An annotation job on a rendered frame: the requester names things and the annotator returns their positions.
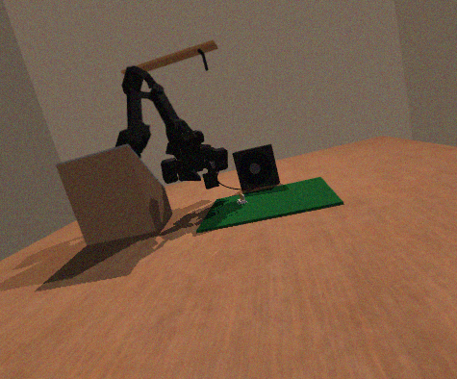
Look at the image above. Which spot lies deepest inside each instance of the black cooling fan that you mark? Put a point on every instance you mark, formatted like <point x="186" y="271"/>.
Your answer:
<point x="256" y="165"/>

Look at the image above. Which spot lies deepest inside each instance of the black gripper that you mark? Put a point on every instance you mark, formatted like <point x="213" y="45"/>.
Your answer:
<point x="187" y="168"/>

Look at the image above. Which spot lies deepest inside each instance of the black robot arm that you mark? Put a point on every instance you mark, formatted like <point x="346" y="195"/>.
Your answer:
<point x="137" y="134"/>

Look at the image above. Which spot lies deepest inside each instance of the black cable with plug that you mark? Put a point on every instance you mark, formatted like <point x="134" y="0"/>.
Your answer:
<point x="211" y="181"/>

